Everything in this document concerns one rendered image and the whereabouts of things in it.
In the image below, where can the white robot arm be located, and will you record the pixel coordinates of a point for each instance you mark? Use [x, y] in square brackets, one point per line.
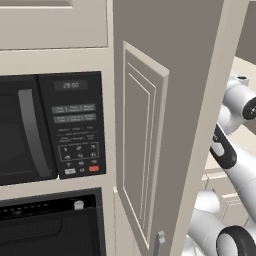
[240, 176]

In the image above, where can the beige open cabinet door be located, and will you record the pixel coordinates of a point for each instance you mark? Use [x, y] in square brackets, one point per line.
[141, 143]

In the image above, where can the beige tall cabinet housing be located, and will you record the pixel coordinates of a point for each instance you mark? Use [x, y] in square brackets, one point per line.
[186, 100]

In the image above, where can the black microwave oven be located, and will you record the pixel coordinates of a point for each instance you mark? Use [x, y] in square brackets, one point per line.
[50, 126]

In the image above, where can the beige base cupboards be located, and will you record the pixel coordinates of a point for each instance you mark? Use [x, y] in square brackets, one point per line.
[226, 200]

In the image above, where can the black built-in oven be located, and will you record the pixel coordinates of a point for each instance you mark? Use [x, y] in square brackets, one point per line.
[50, 226]

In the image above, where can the beige cupboard door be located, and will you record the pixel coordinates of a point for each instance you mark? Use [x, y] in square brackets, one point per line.
[53, 23]

